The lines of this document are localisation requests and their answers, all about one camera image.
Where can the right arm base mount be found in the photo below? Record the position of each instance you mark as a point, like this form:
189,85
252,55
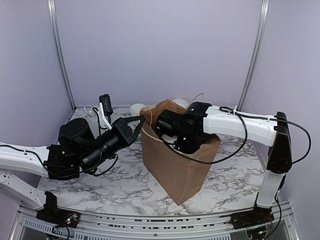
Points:
256,216

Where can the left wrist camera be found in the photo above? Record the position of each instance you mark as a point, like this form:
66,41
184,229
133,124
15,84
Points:
105,111

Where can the aluminium frame post right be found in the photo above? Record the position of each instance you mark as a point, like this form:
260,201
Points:
257,47

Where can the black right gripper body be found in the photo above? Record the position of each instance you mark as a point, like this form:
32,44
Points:
186,144

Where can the white ribbed canister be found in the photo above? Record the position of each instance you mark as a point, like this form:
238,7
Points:
92,121

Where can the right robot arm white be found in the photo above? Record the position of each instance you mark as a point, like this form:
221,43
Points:
271,131

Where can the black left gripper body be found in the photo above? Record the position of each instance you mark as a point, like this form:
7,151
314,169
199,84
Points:
100,155

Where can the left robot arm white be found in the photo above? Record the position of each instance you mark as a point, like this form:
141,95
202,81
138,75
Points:
29,160

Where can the orange white bowl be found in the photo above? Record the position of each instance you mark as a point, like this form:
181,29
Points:
181,102

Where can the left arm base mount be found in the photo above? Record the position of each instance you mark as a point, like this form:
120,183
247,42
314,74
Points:
51,213

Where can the brown paper bag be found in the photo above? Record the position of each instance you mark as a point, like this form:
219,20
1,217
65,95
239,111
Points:
180,176

